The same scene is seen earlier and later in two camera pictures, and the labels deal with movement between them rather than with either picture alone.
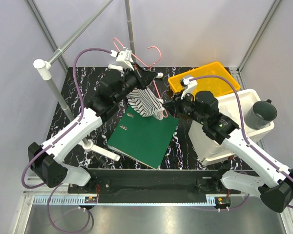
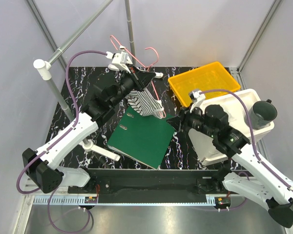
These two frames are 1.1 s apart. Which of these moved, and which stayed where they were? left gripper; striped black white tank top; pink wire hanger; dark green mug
Moved: pink wire hanger
Stayed: left gripper; dark green mug; striped black white tank top
